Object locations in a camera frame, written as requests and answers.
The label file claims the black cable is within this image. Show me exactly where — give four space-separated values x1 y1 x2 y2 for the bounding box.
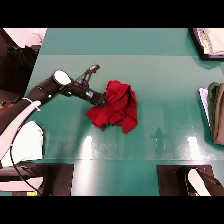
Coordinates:
9 143 44 196

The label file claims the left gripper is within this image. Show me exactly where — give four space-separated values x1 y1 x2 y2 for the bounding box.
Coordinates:
81 89 108 107

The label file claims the white garment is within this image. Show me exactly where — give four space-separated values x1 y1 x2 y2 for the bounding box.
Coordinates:
198 87 212 125

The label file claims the olive green garment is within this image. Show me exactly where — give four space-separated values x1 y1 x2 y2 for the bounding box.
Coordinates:
207 81 224 146

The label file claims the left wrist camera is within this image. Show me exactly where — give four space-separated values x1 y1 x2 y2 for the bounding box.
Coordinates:
75 64 101 88

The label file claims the red garment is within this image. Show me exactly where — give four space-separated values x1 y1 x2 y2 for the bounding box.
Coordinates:
86 79 139 135

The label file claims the beige garment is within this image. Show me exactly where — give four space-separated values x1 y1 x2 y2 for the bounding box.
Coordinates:
196 28 224 56

